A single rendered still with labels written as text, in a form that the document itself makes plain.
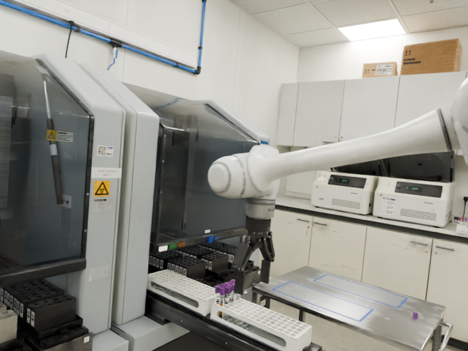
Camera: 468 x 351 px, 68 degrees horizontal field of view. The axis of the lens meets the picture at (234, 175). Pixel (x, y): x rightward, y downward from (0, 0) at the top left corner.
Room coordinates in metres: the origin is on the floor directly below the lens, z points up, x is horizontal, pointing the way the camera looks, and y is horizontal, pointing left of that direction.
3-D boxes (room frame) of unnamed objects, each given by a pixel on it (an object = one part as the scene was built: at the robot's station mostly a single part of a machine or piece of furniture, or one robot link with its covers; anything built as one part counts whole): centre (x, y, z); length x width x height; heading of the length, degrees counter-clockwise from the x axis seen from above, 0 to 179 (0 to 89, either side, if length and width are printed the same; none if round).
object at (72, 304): (0.93, 0.46, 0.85); 0.12 x 0.02 x 0.06; 143
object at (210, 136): (1.57, 0.27, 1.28); 0.61 x 0.51 x 0.63; 143
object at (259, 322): (1.01, -0.11, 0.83); 0.30 x 0.10 x 0.06; 53
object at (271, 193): (1.01, -0.08, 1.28); 0.13 x 0.11 x 0.16; 149
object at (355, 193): (3.46, -1.17, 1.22); 0.62 x 0.56 x 0.64; 141
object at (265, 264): (1.08, -0.12, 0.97); 0.03 x 0.01 x 0.07; 53
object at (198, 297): (1.19, 0.14, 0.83); 0.30 x 0.10 x 0.06; 53
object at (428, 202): (3.11, -1.64, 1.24); 0.62 x 0.56 x 0.69; 144
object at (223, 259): (1.49, 0.03, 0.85); 0.12 x 0.02 x 0.06; 142
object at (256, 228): (1.02, -0.08, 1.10); 0.08 x 0.07 x 0.09; 143
